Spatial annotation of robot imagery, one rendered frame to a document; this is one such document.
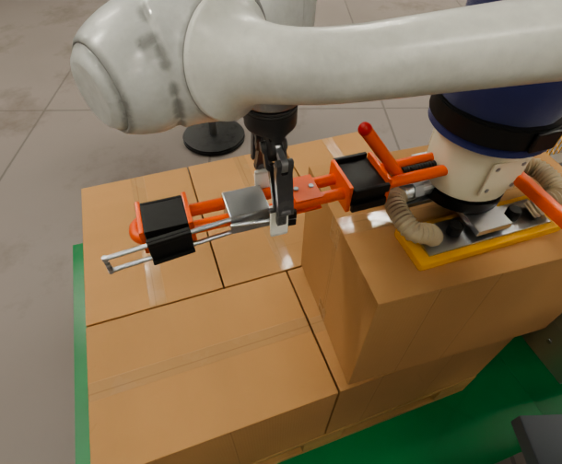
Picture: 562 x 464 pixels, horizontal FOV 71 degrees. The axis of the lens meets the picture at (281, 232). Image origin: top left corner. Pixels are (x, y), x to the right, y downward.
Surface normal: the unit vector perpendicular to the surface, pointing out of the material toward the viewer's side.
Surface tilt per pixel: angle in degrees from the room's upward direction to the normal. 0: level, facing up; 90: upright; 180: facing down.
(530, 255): 0
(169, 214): 0
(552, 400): 0
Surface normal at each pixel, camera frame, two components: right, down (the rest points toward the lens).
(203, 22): 0.37, 0.11
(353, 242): 0.01, -0.65
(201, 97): 0.30, 0.72
